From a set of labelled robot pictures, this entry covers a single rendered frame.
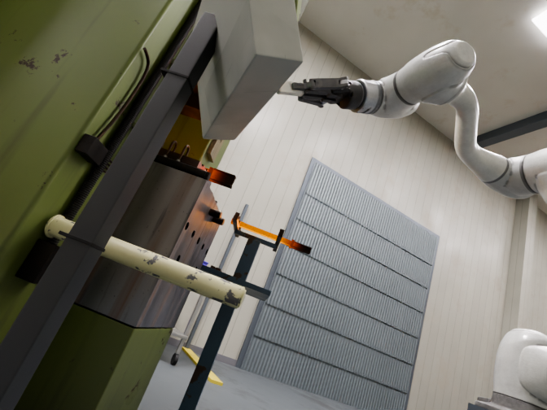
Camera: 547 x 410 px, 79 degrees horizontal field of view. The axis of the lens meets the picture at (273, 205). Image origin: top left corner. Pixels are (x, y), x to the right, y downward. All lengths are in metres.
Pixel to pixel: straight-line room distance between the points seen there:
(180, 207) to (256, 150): 4.20
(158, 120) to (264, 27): 0.22
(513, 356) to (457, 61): 0.91
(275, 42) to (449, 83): 0.50
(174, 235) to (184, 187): 0.15
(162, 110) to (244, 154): 4.47
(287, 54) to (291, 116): 5.14
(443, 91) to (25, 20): 1.04
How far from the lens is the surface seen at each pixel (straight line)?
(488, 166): 1.27
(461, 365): 7.74
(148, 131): 0.59
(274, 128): 5.43
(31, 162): 0.86
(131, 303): 0.97
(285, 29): 0.56
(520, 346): 1.36
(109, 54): 0.95
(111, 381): 1.01
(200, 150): 1.52
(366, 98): 0.95
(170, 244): 0.97
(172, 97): 0.62
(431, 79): 0.91
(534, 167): 1.29
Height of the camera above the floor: 0.58
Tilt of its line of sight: 20 degrees up
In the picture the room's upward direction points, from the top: 22 degrees clockwise
